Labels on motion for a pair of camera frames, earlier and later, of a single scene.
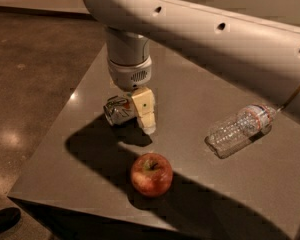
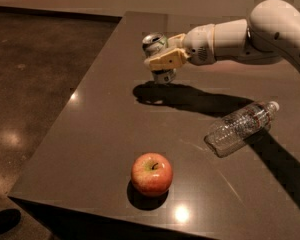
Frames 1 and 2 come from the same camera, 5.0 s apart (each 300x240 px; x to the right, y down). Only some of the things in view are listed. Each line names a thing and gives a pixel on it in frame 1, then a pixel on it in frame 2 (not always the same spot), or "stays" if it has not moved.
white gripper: [128, 75] → [199, 44]
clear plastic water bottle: [252, 121] stays
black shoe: [4, 219] stays
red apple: [151, 174] stays
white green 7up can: [119, 109] → [151, 45]
